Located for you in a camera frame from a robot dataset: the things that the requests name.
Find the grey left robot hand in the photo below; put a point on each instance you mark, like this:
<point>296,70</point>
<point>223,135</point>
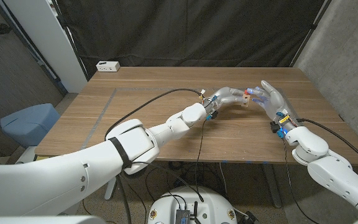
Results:
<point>224,98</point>

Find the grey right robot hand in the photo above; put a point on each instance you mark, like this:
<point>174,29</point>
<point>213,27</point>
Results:
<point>272,99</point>

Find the wooden block with holes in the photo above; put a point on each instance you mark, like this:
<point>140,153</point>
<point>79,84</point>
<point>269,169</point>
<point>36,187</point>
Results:
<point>245,100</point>

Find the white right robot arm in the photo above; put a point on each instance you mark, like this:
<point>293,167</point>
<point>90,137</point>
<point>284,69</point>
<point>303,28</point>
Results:
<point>331,171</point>

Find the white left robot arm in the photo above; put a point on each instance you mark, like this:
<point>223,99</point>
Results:
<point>73,183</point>

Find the black backdrop curtain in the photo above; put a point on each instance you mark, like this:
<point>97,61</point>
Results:
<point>182,31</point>

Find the black backdrop stand pole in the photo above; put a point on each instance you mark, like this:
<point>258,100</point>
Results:
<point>71,42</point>
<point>312,31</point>

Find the grey table leg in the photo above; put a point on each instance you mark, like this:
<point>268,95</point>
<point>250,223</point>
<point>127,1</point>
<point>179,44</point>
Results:
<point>272,186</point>

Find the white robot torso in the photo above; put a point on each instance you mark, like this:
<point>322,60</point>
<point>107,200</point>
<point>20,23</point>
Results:
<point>210,202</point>

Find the black antenna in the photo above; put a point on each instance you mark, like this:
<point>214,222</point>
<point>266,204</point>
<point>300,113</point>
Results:
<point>195,210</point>

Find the white power strip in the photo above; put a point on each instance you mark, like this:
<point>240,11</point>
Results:
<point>107,66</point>

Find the grey finned electronics box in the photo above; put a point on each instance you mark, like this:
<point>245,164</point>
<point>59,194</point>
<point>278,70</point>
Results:
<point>182,216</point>

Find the white table leg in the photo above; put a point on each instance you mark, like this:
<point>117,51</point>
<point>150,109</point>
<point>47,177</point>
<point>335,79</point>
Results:
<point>110,189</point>

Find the yellow black floor sign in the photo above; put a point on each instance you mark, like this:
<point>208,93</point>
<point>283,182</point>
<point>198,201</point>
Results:
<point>40,158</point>

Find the blue padded stool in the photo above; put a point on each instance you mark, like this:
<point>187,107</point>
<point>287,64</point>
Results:
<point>30,124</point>

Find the black door frame strip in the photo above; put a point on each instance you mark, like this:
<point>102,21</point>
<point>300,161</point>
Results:
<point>30,46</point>

